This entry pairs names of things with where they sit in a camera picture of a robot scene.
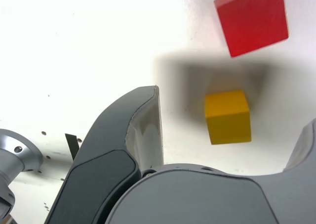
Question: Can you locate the black tape strip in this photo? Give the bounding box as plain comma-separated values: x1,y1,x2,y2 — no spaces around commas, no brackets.
65,133,80,160

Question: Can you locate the red cube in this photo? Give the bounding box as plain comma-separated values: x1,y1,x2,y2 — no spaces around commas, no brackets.
213,0,289,58

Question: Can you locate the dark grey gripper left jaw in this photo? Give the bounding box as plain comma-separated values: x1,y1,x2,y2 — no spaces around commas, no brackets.
45,85,165,224

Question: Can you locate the yellow cube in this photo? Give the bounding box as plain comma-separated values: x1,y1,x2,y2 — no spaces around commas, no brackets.
204,90,252,145

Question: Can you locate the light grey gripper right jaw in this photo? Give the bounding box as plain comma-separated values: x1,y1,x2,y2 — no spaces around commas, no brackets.
105,117,316,224

